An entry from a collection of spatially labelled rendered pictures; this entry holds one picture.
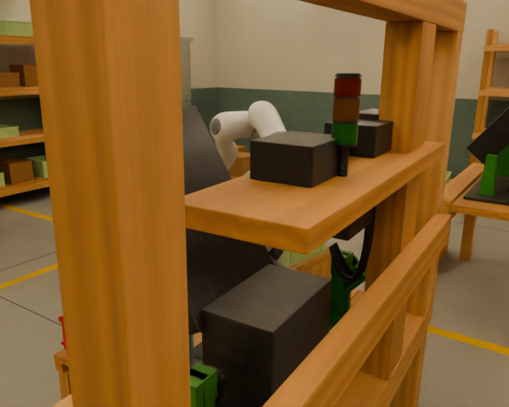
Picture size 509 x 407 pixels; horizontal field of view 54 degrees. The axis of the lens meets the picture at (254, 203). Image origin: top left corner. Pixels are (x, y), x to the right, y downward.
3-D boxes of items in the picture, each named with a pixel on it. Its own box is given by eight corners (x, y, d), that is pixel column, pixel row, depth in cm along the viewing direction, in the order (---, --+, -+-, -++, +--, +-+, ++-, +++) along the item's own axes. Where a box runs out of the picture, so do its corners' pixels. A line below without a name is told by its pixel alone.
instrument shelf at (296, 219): (166, 224, 80) (166, 200, 79) (360, 148, 154) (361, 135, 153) (307, 256, 67) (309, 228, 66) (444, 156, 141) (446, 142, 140)
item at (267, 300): (201, 438, 116) (199, 308, 107) (267, 372, 141) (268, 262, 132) (269, 472, 107) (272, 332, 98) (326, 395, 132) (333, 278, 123)
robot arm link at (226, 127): (216, 205, 215) (182, 211, 206) (206, 183, 220) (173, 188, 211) (262, 127, 179) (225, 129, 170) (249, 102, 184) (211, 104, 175)
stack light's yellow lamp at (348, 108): (328, 122, 94) (329, 98, 93) (338, 119, 98) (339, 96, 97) (353, 123, 91) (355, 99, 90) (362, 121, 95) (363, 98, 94)
